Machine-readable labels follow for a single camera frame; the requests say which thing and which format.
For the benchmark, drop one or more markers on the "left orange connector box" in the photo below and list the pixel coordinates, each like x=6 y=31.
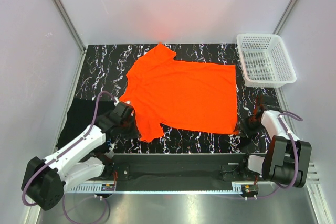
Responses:
x=108 y=187

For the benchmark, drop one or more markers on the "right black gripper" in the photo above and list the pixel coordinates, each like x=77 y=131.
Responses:
x=245 y=131

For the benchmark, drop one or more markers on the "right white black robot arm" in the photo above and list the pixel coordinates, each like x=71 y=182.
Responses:
x=287 y=160

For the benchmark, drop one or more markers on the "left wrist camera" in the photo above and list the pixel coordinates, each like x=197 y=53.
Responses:
x=123 y=111

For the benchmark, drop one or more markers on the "right orange connector box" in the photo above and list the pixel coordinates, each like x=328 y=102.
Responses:
x=251 y=189

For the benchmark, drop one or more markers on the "orange t-shirt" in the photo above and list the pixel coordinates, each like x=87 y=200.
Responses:
x=184 y=95

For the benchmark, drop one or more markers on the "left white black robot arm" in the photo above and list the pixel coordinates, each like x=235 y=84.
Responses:
x=47 y=180

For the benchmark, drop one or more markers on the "orange connector box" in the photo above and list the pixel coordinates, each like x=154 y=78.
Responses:
x=251 y=189
x=108 y=187

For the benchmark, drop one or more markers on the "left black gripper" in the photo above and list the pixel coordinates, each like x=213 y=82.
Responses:
x=134 y=134

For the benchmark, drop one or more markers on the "folded black t-shirt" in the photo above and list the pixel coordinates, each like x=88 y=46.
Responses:
x=79 y=117

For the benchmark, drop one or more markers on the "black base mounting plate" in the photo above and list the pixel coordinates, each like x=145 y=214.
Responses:
x=132 y=166

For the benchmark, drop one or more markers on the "white plastic basket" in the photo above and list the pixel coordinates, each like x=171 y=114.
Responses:
x=265 y=62

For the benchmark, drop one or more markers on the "aluminium frame rail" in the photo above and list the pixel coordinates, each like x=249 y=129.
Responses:
x=95 y=186

